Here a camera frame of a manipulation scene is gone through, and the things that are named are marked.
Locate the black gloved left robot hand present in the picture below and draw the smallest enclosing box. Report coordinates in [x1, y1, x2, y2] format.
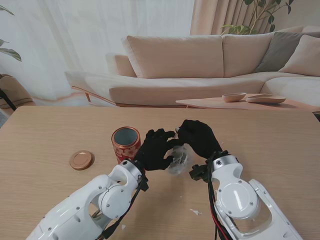
[134, 128, 185, 172]

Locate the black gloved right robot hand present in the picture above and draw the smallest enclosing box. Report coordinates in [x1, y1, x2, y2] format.
[176, 119, 224, 160]

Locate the clear plastic tea bag pouch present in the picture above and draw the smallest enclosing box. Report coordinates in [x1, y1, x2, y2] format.
[166, 144, 193, 177]

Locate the red floral tea tin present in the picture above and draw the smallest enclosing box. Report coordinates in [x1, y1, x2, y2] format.
[111, 126, 142, 166]

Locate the copper round tin lid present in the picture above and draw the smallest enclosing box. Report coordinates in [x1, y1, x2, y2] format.
[69, 150, 96, 171]

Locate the light wooden coffee table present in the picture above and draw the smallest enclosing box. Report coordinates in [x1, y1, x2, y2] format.
[175, 92, 320, 111]

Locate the round wooden bowl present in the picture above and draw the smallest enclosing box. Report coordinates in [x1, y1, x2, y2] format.
[221, 92, 247, 103]

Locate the beige corner sofa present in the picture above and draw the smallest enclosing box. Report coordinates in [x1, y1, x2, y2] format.
[64, 24, 320, 108]

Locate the oblong wooden tray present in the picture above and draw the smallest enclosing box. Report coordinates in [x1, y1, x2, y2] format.
[245, 93, 287, 104]

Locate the grey sofa cushion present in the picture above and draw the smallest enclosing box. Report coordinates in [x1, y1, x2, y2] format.
[254, 31, 313, 73]

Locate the beige pleated curtain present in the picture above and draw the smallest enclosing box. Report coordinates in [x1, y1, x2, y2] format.
[189, 0, 320, 36]

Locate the beige sofa cushion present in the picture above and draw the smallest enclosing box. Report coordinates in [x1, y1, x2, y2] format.
[278, 34, 320, 77]

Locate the tall green leafy plant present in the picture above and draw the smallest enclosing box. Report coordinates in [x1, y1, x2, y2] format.
[221, 0, 296, 35]

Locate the sheer white curtain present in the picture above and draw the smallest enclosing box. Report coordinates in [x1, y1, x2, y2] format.
[0, 0, 195, 101]

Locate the tan woven basket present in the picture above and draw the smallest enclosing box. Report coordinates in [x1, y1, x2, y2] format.
[0, 74, 35, 110]

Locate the black stand leg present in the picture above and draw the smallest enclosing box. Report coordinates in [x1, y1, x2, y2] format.
[0, 89, 17, 112]

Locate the green plant with long leaves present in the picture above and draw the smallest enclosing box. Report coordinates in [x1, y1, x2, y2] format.
[0, 5, 23, 63]

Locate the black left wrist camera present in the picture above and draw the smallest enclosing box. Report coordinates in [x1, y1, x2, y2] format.
[138, 174, 151, 192]

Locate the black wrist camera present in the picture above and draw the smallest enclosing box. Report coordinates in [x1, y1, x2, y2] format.
[189, 163, 210, 183]
[138, 174, 151, 192]

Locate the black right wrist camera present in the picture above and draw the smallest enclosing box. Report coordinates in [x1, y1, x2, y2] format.
[189, 163, 210, 183]

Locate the right arm black red cable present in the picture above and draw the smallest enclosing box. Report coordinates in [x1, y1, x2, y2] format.
[206, 152, 232, 240]

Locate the arm black red cable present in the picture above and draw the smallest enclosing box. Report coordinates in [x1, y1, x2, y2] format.
[99, 179, 145, 240]
[206, 152, 232, 240]

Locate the left arm black red cable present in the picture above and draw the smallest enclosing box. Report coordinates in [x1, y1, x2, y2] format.
[99, 179, 145, 240]

